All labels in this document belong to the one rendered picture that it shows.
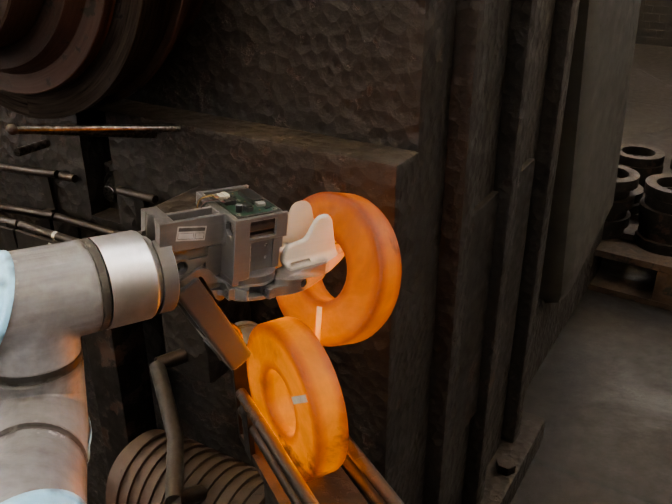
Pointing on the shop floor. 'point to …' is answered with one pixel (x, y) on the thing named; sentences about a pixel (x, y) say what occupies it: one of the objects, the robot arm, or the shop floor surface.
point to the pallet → (650, 162)
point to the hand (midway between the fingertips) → (336, 252)
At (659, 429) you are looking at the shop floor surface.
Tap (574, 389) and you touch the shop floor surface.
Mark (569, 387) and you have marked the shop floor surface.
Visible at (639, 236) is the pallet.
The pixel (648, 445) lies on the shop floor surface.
